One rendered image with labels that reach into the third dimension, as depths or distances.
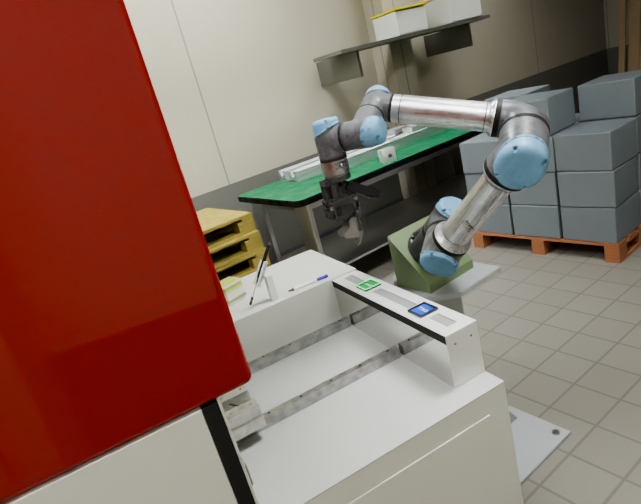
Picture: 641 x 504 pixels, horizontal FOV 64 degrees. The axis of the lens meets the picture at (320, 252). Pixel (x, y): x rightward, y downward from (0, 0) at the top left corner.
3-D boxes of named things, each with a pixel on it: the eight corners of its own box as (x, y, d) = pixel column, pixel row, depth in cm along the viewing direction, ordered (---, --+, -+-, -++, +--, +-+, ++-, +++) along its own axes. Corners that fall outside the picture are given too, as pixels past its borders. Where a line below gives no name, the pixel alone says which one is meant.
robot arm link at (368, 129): (384, 100, 131) (346, 109, 137) (373, 125, 124) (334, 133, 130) (393, 125, 136) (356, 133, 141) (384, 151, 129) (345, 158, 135)
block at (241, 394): (220, 414, 122) (217, 404, 121) (217, 408, 125) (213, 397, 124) (251, 399, 125) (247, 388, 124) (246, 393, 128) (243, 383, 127)
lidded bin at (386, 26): (405, 36, 504) (400, 11, 497) (430, 28, 477) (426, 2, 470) (375, 43, 484) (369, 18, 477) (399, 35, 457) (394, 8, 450)
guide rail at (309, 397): (228, 448, 119) (224, 438, 118) (226, 444, 121) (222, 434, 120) (401, 357, 137) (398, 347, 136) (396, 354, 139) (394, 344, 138)
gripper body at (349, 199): (325, 220, 145) (315, 179, 141) (351, 210, 148) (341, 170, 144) (338, 224, 138) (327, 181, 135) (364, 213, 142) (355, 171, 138)
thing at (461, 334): (456, 388, 119) (445, 336, 114) (342, 318, 167) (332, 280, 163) (486, 371, 122) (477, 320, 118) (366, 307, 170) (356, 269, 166)
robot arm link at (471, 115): (556, 90, 126) (365, 75, 140) (555, 115, 120) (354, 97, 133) (545, 129, 135) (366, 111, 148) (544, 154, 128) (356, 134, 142)
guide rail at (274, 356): (201, 398, 143) (197, 389, 142) (199, 395, 144) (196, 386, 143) (351, 326, 161) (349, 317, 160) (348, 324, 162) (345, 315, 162)
